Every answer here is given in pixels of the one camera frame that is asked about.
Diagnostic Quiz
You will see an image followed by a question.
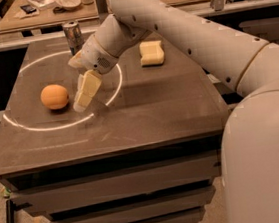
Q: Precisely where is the white book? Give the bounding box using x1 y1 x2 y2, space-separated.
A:
27 0 56 10

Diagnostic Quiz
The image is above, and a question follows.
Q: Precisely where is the grey drawer cabinet table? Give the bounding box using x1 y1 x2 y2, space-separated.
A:
0 38 228 223

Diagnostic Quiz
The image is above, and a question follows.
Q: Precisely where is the orange fruit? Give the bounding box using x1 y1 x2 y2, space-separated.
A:
40 84 69 110

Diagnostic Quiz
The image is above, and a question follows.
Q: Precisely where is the yellow sponge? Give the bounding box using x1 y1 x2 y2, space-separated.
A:
139 40 165 67

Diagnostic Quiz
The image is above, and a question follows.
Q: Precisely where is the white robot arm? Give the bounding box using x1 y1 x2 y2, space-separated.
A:
70 0 279 223

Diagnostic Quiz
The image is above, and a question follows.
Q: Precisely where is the middle metal bracket post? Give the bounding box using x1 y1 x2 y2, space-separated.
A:
95 0 108 22

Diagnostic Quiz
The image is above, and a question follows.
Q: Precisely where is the silver drink can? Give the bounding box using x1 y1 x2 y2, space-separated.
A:
62 21 84 55

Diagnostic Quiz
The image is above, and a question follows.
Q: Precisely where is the black phone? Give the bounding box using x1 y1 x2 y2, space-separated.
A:
21 4 36 15

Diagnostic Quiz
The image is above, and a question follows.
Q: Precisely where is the white bowl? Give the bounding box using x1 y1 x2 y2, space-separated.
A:
55 0 82 11

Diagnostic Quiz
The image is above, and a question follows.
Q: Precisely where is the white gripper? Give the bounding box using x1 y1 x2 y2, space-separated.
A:
68 34 119 112

